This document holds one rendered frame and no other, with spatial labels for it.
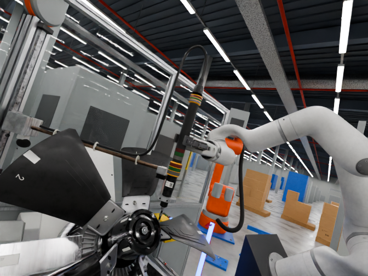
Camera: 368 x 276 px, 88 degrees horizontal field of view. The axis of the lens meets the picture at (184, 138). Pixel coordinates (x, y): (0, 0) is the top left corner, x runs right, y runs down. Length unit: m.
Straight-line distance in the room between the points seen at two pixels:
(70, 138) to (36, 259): 0.30
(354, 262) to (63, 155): 0.97
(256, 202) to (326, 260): 7.59
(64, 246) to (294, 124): 0.78
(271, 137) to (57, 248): 0.73
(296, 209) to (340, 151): 9.03
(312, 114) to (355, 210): 0.35
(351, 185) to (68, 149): 0.88
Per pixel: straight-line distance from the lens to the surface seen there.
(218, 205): 4.44
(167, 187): 0.65
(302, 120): 0.74
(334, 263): 1.01
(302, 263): 1.06
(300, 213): 9.72
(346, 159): 0.73
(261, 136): 0.75
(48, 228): 0.79
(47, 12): 1.08
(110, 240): 0.65
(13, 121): 0.95
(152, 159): 0.79
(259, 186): 8.54
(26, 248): 0.65
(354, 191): 0.86
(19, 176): 0.59
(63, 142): 0.59
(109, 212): 0.61
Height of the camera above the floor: 1.46
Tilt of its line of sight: 4 degrees up
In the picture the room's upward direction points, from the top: 17 degrees clockwise
